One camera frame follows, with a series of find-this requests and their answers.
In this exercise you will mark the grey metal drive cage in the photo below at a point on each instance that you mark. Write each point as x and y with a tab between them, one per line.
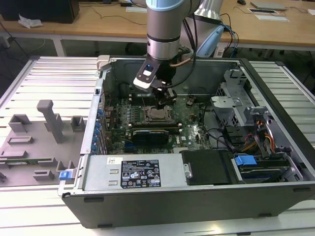
226	108

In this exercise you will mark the wooden desk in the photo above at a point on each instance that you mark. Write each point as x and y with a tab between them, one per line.
98	27

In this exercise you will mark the green RAM stick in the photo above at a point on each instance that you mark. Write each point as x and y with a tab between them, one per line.
22	161

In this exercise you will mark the crumpled white paper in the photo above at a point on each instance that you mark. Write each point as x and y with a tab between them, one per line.
29	22

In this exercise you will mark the pale blue teach pendant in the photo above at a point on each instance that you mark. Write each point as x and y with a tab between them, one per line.
209	44

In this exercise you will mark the black box on desk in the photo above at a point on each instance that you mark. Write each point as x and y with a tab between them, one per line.
39	9

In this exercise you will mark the grey power supply unit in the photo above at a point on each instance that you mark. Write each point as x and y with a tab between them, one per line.
101	172

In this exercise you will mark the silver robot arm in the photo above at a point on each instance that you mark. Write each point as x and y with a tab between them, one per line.
163	24

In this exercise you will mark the green motherboard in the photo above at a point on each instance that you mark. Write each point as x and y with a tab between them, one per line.
187	137

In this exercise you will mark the white paper sheet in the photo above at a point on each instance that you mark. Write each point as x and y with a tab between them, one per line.
272	18

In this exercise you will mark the small blue carrier tab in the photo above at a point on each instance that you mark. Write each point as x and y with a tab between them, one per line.
64	175

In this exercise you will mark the grey laptop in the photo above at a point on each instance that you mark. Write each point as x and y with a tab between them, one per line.
268	5

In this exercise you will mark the grey parts rack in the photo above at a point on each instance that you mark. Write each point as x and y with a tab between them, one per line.
37	147

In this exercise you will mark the black RAM stick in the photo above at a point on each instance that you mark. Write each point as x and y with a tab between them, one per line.
155	127

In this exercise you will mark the black graphics card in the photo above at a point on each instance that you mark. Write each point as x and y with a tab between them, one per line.
151	137

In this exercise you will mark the CPU socket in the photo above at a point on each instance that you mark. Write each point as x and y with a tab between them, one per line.
160	115

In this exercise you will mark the blue expansion slot clip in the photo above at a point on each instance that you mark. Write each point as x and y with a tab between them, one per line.
95	140
97	127
99	113
94	148

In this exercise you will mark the black plastic bay shroud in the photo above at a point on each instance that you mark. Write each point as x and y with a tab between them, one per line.
209	167

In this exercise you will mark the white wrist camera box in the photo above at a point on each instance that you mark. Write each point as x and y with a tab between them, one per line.
142	83

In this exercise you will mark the black RAM slot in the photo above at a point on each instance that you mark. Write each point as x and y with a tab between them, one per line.
139	101
139	96

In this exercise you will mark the black computer mouse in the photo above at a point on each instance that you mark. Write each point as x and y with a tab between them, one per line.
241	2

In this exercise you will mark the grey case latch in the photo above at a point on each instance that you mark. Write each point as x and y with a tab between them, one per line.
103	61

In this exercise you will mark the black open PC case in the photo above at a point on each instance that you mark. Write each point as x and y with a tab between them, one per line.
172	209

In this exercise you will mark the black cylindrical component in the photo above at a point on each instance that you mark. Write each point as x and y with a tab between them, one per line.
123	89

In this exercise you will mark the blue disk carrier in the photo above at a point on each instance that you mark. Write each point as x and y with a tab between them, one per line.
244	161

